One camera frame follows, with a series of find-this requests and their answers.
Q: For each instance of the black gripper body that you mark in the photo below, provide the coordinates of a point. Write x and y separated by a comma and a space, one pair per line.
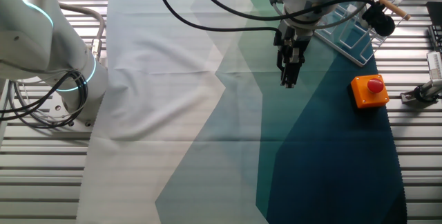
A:
293, 32

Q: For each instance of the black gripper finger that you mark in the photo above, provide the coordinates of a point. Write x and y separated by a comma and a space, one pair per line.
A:
297, 68
283, 66

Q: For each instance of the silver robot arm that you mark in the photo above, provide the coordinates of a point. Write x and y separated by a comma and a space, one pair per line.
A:
34, 44

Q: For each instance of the wooden rod of rack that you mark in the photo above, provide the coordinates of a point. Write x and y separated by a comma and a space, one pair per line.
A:
393, 8

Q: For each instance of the orange box with red button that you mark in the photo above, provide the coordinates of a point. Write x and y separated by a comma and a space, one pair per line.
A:
369, 92

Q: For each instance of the blue green white tablecloth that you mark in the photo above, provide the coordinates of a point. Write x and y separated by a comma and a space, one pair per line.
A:
172, 113

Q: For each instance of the black keyboard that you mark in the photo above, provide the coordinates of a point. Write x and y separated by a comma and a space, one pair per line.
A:
435, 20

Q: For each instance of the silver depth camera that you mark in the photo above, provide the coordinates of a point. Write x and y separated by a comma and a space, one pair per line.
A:
435, 65

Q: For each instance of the metal base plate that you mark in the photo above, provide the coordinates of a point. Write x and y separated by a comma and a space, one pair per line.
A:
57, 108

